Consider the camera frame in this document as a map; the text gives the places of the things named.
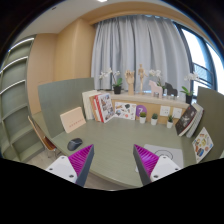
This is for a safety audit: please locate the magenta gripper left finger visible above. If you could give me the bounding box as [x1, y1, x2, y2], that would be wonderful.
[45, 143, 95, 188]

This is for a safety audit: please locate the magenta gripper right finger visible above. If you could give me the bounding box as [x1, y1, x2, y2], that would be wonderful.
[132, 143, 182, 187]

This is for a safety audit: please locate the dark grey computer mouse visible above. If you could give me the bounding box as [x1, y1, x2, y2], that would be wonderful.
[67, 138, 83, 151]

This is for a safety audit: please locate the wooden chair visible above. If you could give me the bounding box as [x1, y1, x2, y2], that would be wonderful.
[28, 118, 56, 153]

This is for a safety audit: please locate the beige board sign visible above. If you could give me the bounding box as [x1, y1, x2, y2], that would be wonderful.
[60, 107, 86, 133]

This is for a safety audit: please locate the small potted plant middle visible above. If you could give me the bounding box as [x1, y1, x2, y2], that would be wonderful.
[151, 113, 158, 126]

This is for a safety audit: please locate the small potted plant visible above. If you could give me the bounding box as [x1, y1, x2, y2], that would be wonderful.
[151, 113, 158, 126]
[139, 112, 147, 124]
[167, 115, 174, 128]

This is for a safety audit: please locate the small potted plant left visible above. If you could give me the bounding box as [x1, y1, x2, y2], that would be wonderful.
[139, 112, 147, 124]

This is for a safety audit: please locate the small potted plant right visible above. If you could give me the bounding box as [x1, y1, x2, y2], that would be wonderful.
[167, 115, 174, 128]

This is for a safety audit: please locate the purple round sign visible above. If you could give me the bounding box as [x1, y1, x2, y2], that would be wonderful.
[136, 105, 147, 117]

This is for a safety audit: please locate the white illustrated card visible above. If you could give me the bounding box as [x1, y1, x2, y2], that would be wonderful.
[115, 102, 137, 120]

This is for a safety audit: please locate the colourful sticker book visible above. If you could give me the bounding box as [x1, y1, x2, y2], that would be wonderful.
[192, 127, 214, 163]

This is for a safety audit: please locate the red illustrated book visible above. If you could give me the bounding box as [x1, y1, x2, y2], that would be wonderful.
[95, 93, 114, 123]

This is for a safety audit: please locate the dark cover leaning book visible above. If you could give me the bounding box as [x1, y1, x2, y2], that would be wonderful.
[175, 105, 197, 136]

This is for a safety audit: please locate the white book upright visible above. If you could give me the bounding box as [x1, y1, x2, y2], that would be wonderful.
[82, 90, 100, 121]

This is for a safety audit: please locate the green desk partition panel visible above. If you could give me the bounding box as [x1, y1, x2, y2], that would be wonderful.
[38, 78, 94, 138]

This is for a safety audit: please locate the pink wooden horse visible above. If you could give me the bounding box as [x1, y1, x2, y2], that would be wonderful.
[149, 80, 163, 98]

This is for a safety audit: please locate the black wooden horse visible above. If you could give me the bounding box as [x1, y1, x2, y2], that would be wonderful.
[165, 82, 178, 97]

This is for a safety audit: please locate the white orchid black pot left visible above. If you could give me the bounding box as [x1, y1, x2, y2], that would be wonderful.
[99, 69, 123, 94]

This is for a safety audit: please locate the white orchid black pot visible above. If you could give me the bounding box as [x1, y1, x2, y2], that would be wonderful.
[99, 69, 123, 94]
[181, 72, 199, 104]

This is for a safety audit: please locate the wooden hand model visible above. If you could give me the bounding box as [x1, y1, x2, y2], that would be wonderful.
[125, 70, 134, 95]

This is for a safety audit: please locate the wooden mannequin figure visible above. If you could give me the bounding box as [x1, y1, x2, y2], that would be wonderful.
[138, 64, 147, 95]

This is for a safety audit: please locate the white orchid behind horse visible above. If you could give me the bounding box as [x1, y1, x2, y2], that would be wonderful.
[149, 69, 165, 88]

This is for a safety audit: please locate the green right partition panel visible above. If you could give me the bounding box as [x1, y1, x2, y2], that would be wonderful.
[195, 87, 224, 162]

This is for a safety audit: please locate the white orchid black pot right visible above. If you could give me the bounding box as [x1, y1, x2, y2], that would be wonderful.
[181, 72, 199, 104]

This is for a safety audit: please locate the grey curtain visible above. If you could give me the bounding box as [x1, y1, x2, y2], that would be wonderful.
[91, 15, 190, 90]

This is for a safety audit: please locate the white wall socket plate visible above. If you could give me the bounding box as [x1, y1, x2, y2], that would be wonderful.
[160, 106, 170, 116]

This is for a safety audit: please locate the green wall shelf unit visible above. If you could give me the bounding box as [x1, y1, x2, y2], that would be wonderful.
[0, 36, 43, 162]

